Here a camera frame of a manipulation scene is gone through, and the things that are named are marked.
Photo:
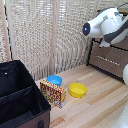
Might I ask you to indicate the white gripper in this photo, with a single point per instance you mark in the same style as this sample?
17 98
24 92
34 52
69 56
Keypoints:
104 43

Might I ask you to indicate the blue plastic bowl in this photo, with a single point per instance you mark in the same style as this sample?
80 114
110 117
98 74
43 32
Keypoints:
54 80

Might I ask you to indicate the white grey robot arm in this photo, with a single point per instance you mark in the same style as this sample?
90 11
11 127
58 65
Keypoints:
106 25

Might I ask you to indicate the yellow plastic bowl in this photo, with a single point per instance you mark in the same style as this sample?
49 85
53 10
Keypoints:
78 90

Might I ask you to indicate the dark brown wooden dresser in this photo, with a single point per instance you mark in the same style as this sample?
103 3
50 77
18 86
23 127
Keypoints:
110 58

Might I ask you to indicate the beige woven folding screen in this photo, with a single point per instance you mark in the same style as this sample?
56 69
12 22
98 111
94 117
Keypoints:
43 36

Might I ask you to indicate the red yellow snack box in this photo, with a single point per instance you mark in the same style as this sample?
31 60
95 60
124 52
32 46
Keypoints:
53 93

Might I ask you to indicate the black fabric storage box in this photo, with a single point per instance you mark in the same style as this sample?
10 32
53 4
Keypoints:
20 96

